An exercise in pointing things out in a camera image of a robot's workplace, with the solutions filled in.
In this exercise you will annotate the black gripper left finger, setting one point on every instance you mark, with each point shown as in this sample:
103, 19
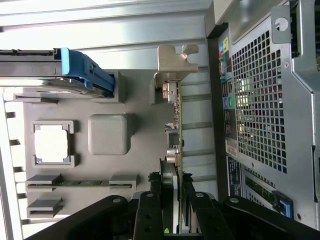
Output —
150, 220

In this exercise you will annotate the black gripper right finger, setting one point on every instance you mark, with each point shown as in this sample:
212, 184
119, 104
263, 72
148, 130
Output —
210, 220

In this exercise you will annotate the green RAM stick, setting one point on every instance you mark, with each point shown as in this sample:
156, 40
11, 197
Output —
85, 183

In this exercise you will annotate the blue slot retainer clip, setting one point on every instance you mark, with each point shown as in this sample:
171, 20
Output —
285, 205

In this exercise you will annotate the grey plastic parts rack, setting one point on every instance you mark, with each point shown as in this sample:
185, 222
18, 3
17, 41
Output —
105, 132

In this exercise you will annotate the silver CPU chip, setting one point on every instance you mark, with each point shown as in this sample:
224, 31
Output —
51, 147

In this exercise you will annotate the open black PC case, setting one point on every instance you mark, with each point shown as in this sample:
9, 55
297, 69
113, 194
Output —
300, 125

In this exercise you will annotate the silver hard disk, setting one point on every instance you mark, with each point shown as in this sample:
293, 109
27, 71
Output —
50, 83

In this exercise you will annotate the blue plastic disk carrier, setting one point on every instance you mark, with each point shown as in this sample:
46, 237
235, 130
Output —
80, 65

